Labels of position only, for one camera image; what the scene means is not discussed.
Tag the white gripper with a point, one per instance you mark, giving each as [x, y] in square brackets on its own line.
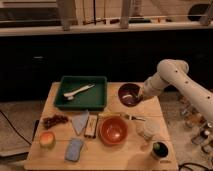
[153, 86]

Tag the dark maroon bowl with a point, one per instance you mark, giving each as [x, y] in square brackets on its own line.
[129, 95]

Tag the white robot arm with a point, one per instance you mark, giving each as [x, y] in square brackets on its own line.
[174, 72]

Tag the green plastic tray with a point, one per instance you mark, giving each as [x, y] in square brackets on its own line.
[94, 98]

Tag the white lidded cup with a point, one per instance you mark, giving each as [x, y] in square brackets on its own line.
[150, 129]

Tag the orange bowl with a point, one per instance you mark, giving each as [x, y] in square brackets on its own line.
[113, 130]

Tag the black mug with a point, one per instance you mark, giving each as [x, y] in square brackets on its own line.
[159, 150]

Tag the small rectangular box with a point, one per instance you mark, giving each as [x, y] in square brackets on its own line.
[91, 126]

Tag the blue sponge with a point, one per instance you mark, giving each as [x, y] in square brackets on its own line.
[73, 149]

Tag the bunch of red grapes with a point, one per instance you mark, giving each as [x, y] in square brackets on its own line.
[49, 122]

